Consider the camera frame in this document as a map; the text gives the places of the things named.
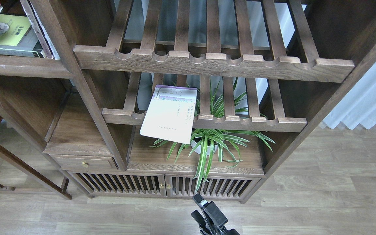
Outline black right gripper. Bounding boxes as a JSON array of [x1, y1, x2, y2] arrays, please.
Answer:
[[191, 194, 240, 235]]

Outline white purple cover book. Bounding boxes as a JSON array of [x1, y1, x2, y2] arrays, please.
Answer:
[[140, 85, 197, 144]]

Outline green grey cover book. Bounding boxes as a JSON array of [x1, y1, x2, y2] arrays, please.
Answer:
[[0, 14, 46, 58]]

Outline green spider plant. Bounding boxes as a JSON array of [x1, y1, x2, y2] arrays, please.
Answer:
[[151, 80, 275, 191]]

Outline white plant pot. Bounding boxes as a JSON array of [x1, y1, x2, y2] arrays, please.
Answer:
[[191, 137, 219, 156]]

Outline dark wooden bookshelf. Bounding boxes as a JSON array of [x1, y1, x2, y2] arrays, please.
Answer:
[[0, 0, 376, 203]]

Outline white curtain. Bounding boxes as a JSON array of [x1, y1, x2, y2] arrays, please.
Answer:
[[323, 62, 376, 129]]

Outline wooden furniture at left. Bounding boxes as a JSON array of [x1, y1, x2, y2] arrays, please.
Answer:
[[0, 145, 72, 200]]

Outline upright white book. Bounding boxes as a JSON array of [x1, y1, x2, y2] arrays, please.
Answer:
[[20, 0, 61, 60]]

